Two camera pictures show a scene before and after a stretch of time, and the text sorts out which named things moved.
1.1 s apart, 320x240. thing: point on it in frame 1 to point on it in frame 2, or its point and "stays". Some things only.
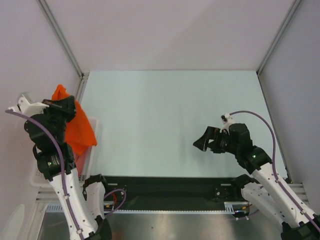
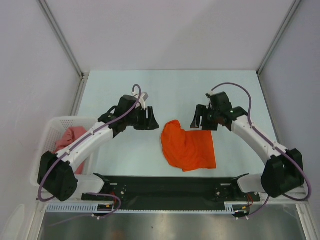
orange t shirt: x=79 y=133 to x=187 y=150
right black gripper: x=211 y=133 to x=201 y=111
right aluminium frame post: x=287 y=19 stays
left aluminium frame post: x=57 y=28 stays
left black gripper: x=66 y=105 to x=150 y=123
